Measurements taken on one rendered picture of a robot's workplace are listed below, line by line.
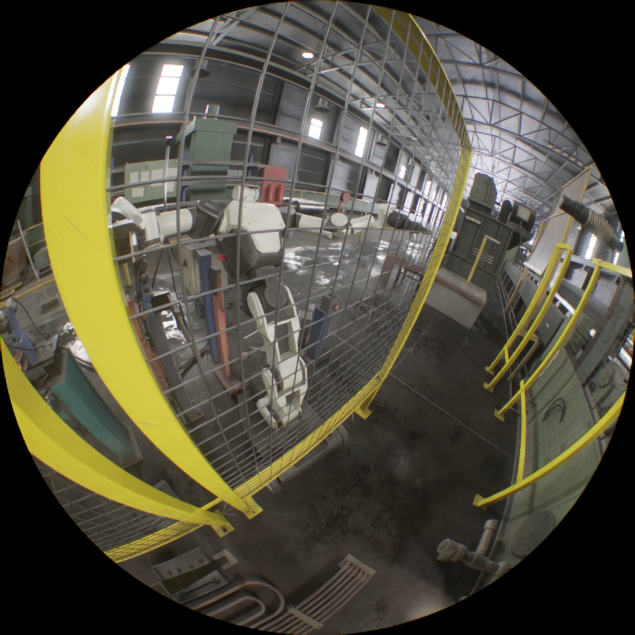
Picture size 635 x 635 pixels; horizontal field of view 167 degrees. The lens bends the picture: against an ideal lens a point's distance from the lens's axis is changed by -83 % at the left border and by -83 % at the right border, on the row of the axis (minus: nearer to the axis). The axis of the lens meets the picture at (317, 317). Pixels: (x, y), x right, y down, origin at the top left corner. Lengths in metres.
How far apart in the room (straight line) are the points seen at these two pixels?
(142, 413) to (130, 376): 0.06
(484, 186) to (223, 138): 8.24
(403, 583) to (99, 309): 1.69
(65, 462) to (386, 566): 1.51
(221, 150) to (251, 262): 8.45
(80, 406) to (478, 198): 5.25
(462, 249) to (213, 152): 8.34
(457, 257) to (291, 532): 4.46
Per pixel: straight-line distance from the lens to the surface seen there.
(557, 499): 1.99
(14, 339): 1.20
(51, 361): 1.18
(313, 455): 1.31
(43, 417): 0.31
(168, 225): 0.80
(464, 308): 3.84
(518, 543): 1.99
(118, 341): 0.20
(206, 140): 9.02
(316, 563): 1.45
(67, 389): 1.18
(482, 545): 1.72
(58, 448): 0.32
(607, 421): 1.49
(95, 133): 0.17
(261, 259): 0.87
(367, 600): 1.59
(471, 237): 4.45
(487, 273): 4.44
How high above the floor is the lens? 1.41
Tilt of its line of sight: 34 degrees down
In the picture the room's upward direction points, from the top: 12 degrees clockwise
